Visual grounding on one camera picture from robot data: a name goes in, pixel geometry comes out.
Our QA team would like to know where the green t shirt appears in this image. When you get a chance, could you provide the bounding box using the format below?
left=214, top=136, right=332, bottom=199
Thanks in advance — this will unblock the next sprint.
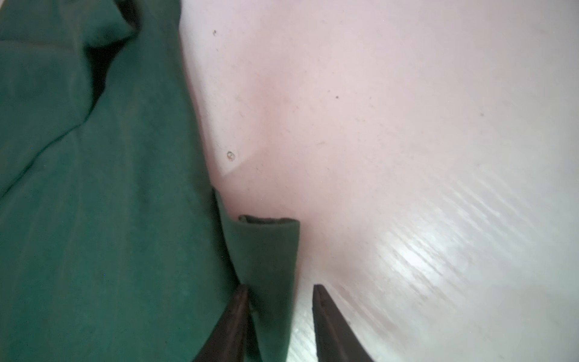
left=1, top=1, right=299, bottom=361

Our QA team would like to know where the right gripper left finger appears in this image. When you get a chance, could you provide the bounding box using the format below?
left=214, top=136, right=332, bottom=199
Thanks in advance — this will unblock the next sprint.
left=193, top=284, right=250, bottom=362

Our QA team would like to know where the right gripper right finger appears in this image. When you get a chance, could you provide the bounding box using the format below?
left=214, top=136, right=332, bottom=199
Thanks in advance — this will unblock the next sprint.
left=312, top=284, right=373, bottom=362

